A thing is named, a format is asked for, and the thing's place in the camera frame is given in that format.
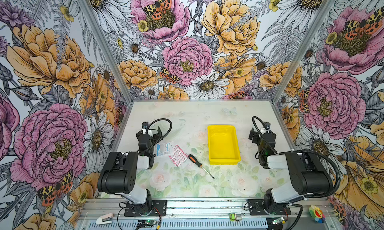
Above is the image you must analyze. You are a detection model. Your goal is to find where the orange black handled screwdriver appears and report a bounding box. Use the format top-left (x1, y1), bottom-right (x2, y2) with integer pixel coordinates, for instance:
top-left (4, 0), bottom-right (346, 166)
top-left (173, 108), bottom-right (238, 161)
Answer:
top-left (188, 154), bottom-right (215, 179)

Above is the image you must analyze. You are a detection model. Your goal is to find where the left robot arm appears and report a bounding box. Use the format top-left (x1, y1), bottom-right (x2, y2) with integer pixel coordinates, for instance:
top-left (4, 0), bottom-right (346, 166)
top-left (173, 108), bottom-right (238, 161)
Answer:
top-left (97, 122), bottom-right (163, 217)

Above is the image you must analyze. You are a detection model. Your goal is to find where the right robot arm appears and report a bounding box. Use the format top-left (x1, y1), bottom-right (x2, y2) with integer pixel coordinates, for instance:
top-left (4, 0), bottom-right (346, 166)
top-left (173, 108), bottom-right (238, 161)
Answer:
top-left (249, 122), bottom-right (341, 215)

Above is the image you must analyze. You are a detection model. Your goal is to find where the yellow plastic bin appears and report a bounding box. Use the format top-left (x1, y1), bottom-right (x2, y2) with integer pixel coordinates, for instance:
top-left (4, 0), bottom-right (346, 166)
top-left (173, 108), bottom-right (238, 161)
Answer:
top-left (207, 125), bottom-right (242, 165)

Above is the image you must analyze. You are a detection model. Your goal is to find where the blue white packet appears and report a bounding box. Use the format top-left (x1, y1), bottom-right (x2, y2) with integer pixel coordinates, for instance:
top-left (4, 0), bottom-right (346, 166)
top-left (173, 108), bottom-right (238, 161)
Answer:
top-left (155, 142), bottom-right (174, 157)

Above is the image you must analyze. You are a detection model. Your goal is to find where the pink patterned packet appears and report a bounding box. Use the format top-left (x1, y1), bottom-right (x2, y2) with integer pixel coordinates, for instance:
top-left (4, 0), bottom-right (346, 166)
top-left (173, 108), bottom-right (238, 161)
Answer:
top-left (169, 145), bottom-right (188, 167)

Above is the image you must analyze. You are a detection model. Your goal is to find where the green circuit board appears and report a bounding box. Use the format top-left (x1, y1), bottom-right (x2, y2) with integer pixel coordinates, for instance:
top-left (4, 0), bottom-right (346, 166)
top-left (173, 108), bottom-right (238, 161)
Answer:
top-left (272, 217), bottom-right (286, 225)
top-left (136, 220), bottom-right (157, 228)

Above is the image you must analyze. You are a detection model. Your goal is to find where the right green circuit board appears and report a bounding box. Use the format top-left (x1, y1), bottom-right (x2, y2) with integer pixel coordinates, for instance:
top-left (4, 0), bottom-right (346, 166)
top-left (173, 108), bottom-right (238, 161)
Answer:
top-left (272, 217), bottom-right (286, 225)

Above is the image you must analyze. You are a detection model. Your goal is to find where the small green display module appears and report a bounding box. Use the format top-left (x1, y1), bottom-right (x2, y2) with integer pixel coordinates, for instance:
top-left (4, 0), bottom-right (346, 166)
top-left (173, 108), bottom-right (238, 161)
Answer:
top-left (230, 213), bottom-right (242, 222)

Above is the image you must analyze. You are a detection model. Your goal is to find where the pink white stapler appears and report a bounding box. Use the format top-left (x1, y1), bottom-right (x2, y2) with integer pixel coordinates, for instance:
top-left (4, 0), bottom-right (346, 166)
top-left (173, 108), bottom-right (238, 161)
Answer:
top-left (96, 213), bottom-right (114, 225)

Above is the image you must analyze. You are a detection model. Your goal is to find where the colourful round toy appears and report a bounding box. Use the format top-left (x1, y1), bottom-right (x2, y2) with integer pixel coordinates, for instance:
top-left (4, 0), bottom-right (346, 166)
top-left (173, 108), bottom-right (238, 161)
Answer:
top-left (309, 205), bottom-right (326, 223)

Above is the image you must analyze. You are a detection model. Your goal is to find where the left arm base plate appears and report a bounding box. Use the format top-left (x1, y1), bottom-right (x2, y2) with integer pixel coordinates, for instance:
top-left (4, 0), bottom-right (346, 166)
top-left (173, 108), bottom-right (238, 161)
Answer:
top-left (124, 200), bottom-right (168, 217)

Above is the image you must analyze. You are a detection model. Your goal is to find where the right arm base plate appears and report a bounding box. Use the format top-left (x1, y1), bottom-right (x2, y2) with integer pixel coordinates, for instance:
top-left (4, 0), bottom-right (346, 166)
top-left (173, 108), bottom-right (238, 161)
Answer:
top-left (248, 199), bottom-right (292, 216)

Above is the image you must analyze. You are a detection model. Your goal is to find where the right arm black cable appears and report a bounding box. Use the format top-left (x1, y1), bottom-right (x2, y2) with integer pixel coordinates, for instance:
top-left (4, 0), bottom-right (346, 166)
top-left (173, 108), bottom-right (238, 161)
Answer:
top-left (251, 116), bottom-right (341, 199)

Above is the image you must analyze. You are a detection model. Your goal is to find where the white slotted cable duct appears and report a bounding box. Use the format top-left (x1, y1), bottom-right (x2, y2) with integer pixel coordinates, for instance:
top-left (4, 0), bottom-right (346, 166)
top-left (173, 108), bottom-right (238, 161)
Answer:
top-left (128, 217), bottom-right (269, 230)

